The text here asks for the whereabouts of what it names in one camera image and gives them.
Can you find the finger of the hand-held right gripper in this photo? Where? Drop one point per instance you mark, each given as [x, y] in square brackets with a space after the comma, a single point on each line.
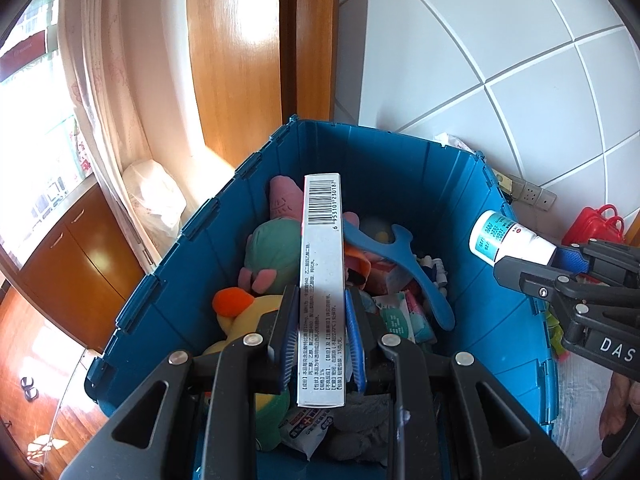
[570, 259]
[540, 282]

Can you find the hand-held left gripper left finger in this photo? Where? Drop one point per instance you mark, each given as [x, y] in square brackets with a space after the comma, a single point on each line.
[287, 340]

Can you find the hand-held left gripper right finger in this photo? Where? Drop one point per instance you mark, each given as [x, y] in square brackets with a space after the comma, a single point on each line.
[352, 340]

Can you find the small white bottle teal label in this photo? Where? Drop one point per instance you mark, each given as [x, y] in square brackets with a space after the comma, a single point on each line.
[500, 237]

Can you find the white blue medicine box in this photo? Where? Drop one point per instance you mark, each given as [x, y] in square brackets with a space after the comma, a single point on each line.
[320, 285]

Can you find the teal round plush toy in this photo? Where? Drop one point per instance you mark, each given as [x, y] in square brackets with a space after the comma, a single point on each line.
[272, 250]

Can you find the blue plastic storage container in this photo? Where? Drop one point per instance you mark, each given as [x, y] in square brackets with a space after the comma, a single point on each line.
[200, 260]

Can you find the person's right hand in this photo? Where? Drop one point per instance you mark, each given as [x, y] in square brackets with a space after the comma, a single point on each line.
[617, 410]

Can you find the red plastic suitcase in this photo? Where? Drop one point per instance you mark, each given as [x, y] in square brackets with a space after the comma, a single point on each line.
[590, 225]

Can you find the green frog plush toy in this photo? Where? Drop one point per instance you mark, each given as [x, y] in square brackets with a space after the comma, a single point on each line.
[555, 325]

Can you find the teal pink tissue packet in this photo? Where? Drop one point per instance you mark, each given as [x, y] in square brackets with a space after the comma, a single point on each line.
[400, 317]

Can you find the yellow duck plush green hat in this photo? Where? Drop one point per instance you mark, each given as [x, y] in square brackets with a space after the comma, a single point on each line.
[240, 310]

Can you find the light blue printed bedsheet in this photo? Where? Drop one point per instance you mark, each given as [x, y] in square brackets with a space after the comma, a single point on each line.
[580, 410]

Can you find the grey plush cloth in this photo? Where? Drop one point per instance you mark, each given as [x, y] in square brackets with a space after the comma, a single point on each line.
[360, 425]

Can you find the white blue print packet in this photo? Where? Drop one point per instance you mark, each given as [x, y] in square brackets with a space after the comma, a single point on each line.
[305, 427]

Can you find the blue plastic shoehorn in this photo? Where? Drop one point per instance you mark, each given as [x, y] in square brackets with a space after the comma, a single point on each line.
[425, 285]

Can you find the yellow green wipes pack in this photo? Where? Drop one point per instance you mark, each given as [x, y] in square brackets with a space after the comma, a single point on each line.
[506, 185]

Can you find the pink starfish plush toy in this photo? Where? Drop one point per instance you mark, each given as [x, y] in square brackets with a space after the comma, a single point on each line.
[285, 200]

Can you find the red white tissue pack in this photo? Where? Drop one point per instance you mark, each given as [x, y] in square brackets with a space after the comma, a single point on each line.
[450, 141]

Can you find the white plastic bag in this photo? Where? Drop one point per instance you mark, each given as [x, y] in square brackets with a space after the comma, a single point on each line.
[155, 195]

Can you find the wooden cabinet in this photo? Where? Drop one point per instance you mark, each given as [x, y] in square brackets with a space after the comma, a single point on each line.
[75, 260]

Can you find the beige curtain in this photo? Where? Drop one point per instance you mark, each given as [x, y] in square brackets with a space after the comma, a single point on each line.
[110, 85]

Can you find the window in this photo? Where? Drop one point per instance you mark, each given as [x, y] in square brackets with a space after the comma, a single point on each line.
[30, 160]

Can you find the white wall socket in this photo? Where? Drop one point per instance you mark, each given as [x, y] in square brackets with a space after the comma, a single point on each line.
[531, 192]
[547, 200]

